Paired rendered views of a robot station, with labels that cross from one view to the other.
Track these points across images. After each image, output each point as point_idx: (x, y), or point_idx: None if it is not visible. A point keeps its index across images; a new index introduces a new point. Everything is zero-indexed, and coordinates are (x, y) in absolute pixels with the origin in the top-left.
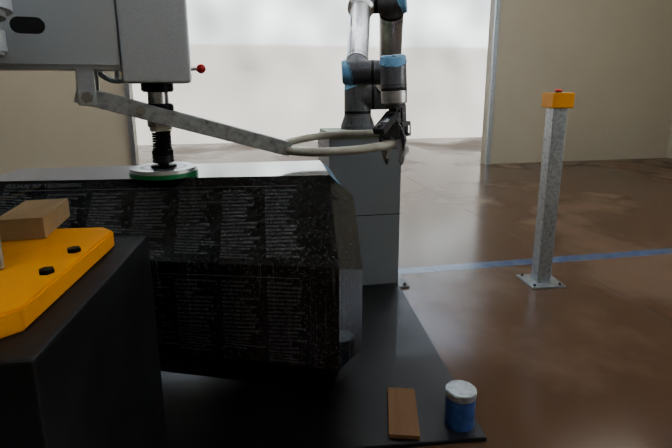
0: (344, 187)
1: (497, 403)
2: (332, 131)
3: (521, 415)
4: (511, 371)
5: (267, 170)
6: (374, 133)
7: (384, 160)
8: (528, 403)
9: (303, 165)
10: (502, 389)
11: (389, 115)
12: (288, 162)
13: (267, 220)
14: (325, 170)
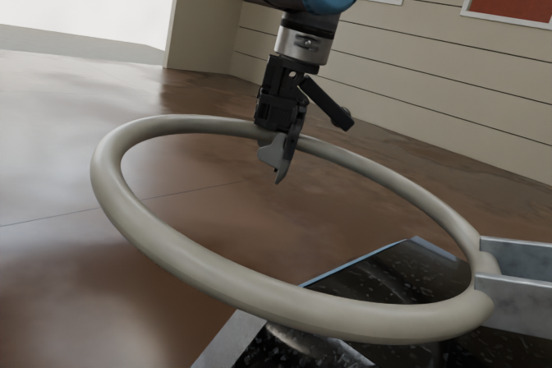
0: (348, 260)
1: (188, 366)
2: (140, 206)
3: (196, 347)
4: (114, 361)
5: (535, 340)
6: (347, 130)
7: (282, 178)
8: (173, 344)
9: (397, 301)
10: (159, 365)
11: (320, 87)
12: (407, 359)
13: None
14: (393, 249)
